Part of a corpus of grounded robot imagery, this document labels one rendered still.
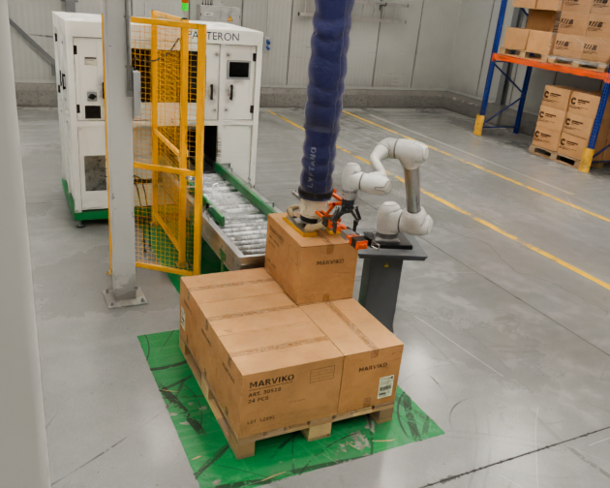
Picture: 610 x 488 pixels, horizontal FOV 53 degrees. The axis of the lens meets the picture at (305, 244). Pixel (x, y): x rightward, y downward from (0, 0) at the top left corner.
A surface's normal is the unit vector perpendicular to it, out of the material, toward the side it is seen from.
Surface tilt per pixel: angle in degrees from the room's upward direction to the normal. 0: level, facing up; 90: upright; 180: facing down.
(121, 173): 90
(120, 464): 0
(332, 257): 90
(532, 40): 90
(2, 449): 90
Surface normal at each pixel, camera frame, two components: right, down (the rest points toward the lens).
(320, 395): 0.43, 0.37
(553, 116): -0.88, 0.09
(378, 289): 0.10, 0.39
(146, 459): 0.09, -0.92
